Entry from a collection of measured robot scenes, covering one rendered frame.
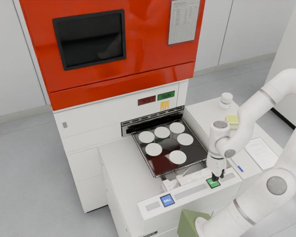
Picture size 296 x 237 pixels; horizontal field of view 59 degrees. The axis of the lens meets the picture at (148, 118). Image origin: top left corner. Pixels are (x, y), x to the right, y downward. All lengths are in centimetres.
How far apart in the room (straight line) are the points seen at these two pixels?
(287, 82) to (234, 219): 57
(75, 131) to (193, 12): 91
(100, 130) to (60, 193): 107
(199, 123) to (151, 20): 72
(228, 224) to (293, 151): 37
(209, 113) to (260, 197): 81
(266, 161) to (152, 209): 68
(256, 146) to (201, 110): 41
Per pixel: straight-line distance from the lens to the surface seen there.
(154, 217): 128
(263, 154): 160
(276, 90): 116
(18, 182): 275
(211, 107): 180
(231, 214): 114
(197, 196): 134
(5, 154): 303
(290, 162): 117
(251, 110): 115
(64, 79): 128
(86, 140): 164
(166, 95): 162
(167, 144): 160
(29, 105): 327
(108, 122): 158
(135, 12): 123
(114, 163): 161
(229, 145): 110
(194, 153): 158
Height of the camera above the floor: 210
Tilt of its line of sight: 43 degrees down
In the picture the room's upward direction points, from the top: 1 degrees clockwise
